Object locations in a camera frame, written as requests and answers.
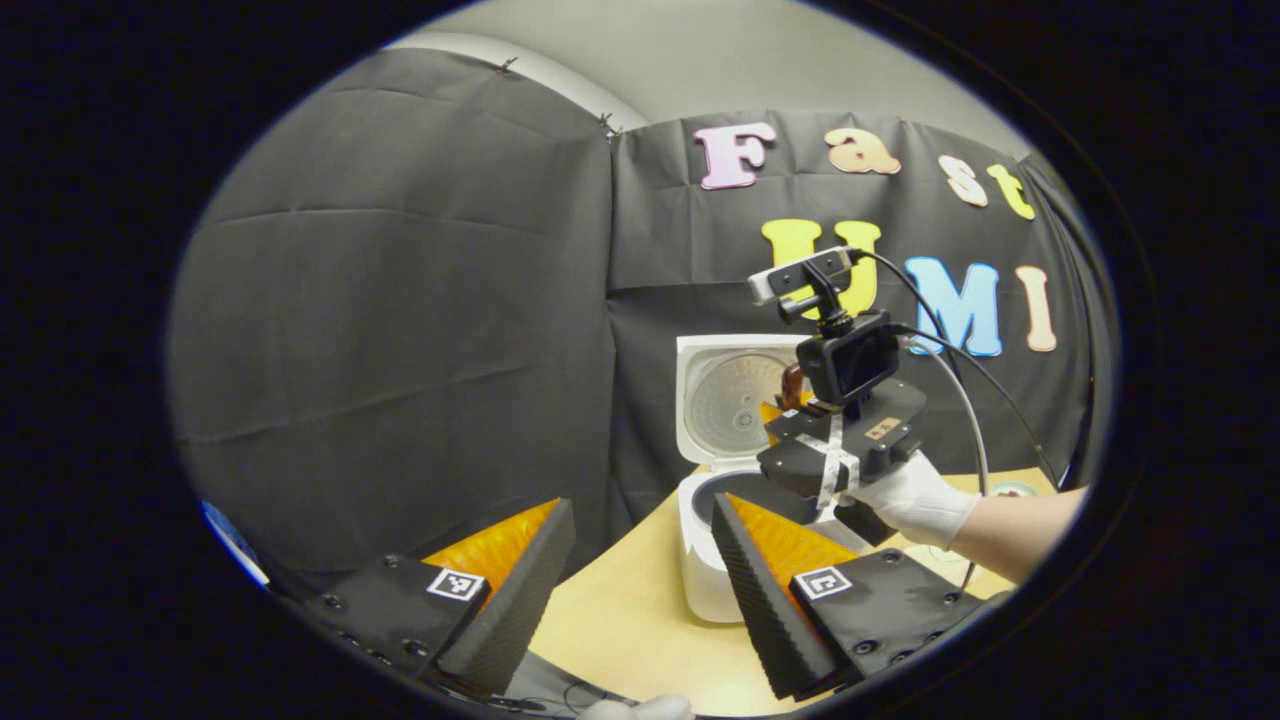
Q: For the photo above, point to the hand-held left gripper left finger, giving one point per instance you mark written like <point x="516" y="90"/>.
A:
<point x="520" y="600"/>

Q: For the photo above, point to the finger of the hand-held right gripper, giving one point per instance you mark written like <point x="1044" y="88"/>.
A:
<point x="770" y="411"/>

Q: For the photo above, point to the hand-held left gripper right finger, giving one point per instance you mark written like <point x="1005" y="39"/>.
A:
<point x="765" y="600"/>

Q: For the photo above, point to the wooden spoon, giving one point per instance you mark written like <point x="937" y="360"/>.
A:
<point x="792" y="385"/>

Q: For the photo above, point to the white rice cooker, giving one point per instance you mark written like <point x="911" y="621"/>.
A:
<point x="720" y="400"/>

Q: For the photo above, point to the pale green plate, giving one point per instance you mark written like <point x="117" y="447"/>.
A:
<point x="1012" y="489"/>

